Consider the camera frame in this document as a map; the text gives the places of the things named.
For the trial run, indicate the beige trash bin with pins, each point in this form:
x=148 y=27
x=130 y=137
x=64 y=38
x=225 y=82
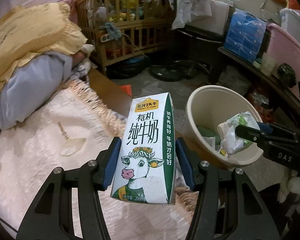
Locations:
x=210 y=106

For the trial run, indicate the blue plastic wrapped pack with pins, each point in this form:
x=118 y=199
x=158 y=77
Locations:
x=245 y=35

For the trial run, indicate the yellow blanket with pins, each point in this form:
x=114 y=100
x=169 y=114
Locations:
x=28 y=32

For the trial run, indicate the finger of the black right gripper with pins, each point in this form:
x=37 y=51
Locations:
x=255 y=132

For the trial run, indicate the green cloth rag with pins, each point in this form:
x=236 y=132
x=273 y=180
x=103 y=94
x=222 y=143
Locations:
x=208 y=133

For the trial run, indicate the wooden baby crib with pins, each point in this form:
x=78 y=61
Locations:
x=122 y=29

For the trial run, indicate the lavender grey duvet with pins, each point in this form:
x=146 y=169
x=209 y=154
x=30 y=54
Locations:
x=32 y=85

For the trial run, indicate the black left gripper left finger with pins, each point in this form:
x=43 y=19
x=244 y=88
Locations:
x=50 y=214

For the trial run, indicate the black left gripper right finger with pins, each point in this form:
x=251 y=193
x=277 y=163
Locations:
x=228 y=204

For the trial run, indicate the pink storage bin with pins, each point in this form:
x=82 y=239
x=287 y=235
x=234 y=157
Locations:
x=283 y=48

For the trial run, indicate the white tissue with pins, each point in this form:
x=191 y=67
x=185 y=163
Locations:
x=230 y=142

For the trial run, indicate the green white milk carton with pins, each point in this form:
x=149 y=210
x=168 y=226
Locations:
x=145 y=170

